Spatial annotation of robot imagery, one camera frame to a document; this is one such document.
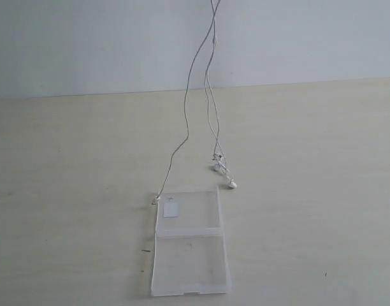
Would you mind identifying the white wired earphones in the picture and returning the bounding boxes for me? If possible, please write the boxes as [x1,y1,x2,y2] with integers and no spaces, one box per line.
[151,1,237,205]

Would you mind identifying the clear plastic storage case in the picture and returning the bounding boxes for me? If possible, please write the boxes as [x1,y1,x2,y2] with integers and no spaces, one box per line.
[150,187,232,297]

